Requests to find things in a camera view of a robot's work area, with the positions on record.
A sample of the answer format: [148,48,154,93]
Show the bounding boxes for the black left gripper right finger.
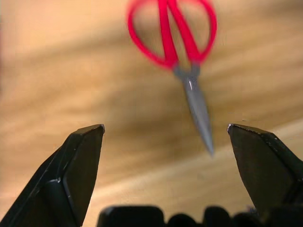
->
[227,123,303,211]

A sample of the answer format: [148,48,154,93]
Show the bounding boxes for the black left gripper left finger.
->
[0,124,106,227]

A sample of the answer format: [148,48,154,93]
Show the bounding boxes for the red handled scissors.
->
[127,0,218,158]

